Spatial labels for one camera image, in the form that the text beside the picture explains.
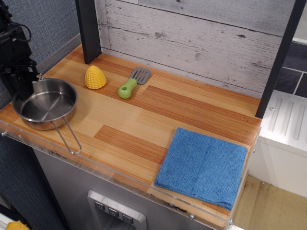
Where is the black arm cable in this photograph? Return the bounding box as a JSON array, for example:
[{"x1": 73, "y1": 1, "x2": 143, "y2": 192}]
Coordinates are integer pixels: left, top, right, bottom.
[{"x1": 9, "y1": 21, "x2": 32, "y2": 44}]

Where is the white toy sink unit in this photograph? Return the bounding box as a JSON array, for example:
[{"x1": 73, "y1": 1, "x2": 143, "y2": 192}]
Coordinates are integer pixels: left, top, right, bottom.
[{"x1": 248, "y1": 91, "x2": 307, "y2": 197}]

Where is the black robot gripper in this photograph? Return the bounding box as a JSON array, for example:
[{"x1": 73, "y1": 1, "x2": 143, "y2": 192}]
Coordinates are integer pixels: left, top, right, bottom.
[{"x1": 0, "y1": 25, "x2": 40, "y2": 101}]

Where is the yellow object bottom left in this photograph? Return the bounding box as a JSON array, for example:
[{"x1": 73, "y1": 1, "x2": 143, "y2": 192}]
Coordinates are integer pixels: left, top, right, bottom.
[{"x1": 6, "y1": 221, "x2": 29, "y2": 230}]

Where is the green handled grey spatula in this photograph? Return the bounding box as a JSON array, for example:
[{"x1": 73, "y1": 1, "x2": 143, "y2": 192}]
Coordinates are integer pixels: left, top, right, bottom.
[{"x1": 118, "y1": 67, "x2": 151, "y2": 99}]

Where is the grey toy fridge cabinet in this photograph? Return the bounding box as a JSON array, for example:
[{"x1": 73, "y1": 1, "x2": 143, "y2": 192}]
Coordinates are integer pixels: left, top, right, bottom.
[{"x1": 35, "y1": 149, "x2": 231, "y2": 230}]

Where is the silver metal pot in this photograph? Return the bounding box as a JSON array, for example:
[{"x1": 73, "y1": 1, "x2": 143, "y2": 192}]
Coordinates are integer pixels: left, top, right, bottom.
[{"x1": 12, "y1": 78, "x2": 82, "y2": 155}]

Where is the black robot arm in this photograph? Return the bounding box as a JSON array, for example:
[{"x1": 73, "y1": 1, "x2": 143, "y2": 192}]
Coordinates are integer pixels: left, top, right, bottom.
[{"x1": 0, "y1": 1, "x2": 40, "y2": 101}]

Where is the black right post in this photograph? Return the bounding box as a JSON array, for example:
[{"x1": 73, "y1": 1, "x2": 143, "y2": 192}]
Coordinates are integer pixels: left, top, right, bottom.
[{"x1": 255, "y1": 0, "x2": 307, "y2": 118}]

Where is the silver dispenser button panel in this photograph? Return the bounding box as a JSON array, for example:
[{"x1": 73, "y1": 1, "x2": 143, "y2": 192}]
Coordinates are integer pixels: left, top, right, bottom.
[{"x1": 87, "y1": 190, "x2": 147, "y2": 230}]

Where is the yellow toy corn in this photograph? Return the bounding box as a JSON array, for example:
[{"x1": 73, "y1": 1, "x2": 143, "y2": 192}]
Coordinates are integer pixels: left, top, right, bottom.
[{"x1": 84, "y1": 65, "x2": 106, "y2": 90}]

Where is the blue folded cloth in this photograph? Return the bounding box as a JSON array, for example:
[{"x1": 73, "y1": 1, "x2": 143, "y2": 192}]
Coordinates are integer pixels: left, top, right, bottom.
[{"x1": 154, "y1": 127, "x2": 248, "y2": 210}]

